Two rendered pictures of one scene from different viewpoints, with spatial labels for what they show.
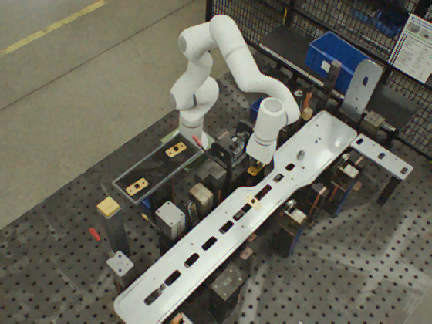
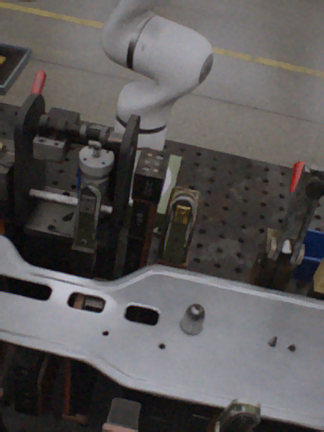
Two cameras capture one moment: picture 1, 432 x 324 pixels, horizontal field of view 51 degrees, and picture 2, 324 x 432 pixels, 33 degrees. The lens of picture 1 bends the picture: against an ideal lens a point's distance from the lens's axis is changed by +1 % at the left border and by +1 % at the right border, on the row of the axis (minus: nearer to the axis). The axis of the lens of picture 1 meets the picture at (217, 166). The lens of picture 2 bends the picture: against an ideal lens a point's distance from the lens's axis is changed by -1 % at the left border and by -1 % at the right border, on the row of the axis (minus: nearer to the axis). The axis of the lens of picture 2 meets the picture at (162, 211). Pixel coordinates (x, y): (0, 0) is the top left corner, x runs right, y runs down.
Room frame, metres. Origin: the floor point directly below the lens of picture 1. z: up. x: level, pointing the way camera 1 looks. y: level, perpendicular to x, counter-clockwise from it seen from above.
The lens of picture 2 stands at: (0.91, -0.72, 1.71)
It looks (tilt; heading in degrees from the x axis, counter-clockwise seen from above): 45 degrees down; 53
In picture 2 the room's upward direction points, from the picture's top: 11 degrees clockwise
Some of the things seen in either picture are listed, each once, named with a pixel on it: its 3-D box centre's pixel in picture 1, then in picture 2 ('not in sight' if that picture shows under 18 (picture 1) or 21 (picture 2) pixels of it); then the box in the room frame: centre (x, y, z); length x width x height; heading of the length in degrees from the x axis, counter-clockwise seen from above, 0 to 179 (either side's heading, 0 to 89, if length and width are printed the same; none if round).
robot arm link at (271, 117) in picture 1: (270, 118); not in sight; (1.03, -0.17, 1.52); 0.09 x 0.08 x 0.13; 124
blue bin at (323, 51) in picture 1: (338, 62); not in sight; (1.83, -0.58, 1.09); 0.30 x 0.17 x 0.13; 46
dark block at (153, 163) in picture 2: not in sight; (138, 245); (1.32, -0.14, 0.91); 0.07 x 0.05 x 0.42; 51
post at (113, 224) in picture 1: (116, 234); not in sight; (0.84, 0.40, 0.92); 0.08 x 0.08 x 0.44; 51
